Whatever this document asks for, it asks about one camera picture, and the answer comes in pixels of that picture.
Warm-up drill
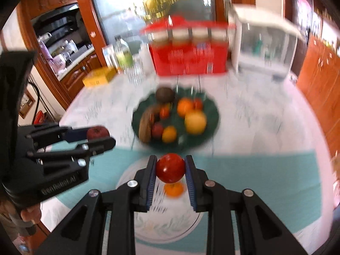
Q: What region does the white squeeze wash bottle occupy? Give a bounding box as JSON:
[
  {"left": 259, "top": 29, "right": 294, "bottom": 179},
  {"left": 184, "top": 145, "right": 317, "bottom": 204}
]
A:
[{"left": 138, "top": 43, "right": 155, "bottom": 75}]

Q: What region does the yellow tin box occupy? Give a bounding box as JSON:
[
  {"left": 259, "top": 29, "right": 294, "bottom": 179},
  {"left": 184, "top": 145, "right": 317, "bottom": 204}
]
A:
[{"left": 82, "top": 67, "right": 116, "bottom": 88}]

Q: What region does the red paper cup package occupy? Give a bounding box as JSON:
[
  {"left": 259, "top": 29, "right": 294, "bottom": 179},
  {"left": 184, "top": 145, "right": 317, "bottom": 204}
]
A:
[{"left": 140, "top": 16, "right": 236, "bottom": 77}]

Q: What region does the frosted glass door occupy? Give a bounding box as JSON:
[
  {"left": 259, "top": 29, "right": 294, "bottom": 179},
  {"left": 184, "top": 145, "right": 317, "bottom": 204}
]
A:
[{"left": 92, "top": 0, "right": 215, "bottom": 54}]

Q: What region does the dark green scalloped plate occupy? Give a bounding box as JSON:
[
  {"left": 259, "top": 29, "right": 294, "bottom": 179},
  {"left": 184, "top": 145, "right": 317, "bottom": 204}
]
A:
[{"left": 146, "top": 86, "right": 220, "bottom": 152}]

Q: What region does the small red tomato right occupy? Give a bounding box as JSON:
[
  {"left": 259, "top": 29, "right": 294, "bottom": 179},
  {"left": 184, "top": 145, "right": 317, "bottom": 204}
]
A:
[{"left": 193, "top": 98, "right": 203, "bottom": 111}]

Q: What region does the orange tangerine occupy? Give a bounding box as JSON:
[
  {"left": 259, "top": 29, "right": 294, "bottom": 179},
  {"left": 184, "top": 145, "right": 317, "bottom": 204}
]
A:
[{"left": 177, "top": 97, "right": 194, "bottom": 118}]

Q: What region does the large yellow orange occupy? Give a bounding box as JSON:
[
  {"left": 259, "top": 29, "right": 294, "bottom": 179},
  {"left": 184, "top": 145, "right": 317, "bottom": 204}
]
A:
[{"left": 184, "top": 110, "right": 207, "bottom": 135}]

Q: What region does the red cherry tomato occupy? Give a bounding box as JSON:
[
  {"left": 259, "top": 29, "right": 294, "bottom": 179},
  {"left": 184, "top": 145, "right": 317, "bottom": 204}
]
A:
[{"left": 156, "top": 153, "right": 186, "bottom": 184}]

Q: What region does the white countertop sterilizer cabinet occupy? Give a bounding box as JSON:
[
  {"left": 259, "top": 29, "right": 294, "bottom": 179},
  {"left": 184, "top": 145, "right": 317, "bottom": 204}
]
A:
[{"left": 228, "top": 4, "right": 303, "bottom": 80}]

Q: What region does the red round container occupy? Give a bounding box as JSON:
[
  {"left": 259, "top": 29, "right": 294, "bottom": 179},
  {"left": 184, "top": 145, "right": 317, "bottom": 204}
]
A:
[{"left": 33, "top": 111, "right": 45, "bottom": 125}]

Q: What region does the dark red fruit on plate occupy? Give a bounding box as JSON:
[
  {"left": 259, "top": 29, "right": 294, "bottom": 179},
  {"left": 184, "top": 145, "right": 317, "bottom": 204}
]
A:
[{"left": 152, "top": 122, "right": 164, "bottom": 139}]

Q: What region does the small red tomato left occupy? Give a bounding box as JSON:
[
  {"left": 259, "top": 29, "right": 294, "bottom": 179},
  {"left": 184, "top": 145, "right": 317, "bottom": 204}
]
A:
[{"left": 159, "top": 106, "right": 171, "bottom": 120}]

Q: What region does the brown avocado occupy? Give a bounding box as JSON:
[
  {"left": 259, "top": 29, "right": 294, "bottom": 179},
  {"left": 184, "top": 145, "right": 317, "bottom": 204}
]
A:
[{"left": 155, "top": 87, "right": 175, "bottom": 104}]

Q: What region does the overripe brown banana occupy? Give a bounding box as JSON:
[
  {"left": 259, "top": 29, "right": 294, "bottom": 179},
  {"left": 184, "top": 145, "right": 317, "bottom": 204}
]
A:
[{"left": 138, "top": 104, "right": 161, "bottom": 143}]

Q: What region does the white blue carton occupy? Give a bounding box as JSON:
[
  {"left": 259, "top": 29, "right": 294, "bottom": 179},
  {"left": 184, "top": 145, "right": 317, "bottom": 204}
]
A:
[{"left": 102, "top": 44, "right": 119, "bottom": 70}]

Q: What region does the dark red wrinkled fruit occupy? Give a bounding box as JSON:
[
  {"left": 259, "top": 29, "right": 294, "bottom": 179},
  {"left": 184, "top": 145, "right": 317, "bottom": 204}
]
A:
[{"left": 86, "top": 126, "right": 110, "bottom": 140}]

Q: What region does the tree print tablecloth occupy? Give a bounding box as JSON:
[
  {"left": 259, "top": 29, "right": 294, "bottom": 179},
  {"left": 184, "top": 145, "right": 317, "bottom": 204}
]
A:
[{"left": 39, "top": 65, "right": 336, "bottom": 255}]

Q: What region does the person's left hand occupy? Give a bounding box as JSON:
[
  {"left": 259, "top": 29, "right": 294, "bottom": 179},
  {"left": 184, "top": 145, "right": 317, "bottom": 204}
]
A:
[{"left": 1, "top": 200, "right": 41, "bottom": 224}]

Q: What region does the clear bottle green label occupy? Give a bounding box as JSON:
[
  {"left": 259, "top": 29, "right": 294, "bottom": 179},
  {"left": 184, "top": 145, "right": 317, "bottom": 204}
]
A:
[{"left": 115, "top": 36, "right": 134, "bottom": 70}]

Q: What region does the small orange-red fruit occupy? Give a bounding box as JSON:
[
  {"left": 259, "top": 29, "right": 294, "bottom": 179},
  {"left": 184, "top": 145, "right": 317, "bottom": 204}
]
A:
[{"left": 164, "top": 182, "right": 185, "bottom": 198}]

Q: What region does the small red tomato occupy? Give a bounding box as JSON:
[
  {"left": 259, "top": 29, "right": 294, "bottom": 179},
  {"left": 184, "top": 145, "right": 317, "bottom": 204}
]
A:
[
  {"left": 159, "top": 106, "right": 171, "bottom": 120},
  {"left": 193, "top": 98, "right": 203, "bottom": 111}
]

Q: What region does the small yellow-orange kumquat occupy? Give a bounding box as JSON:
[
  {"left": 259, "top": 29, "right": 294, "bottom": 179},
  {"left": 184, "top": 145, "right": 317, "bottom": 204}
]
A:
[{"left": 162, "top": 126, "right": 177, "bottom": 143}]

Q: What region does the clear drinking glass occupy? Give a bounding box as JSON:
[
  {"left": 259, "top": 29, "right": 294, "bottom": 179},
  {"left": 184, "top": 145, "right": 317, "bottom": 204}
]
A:
[{"left": 125, "top": 55, "right": 145, "bottom": 85}]

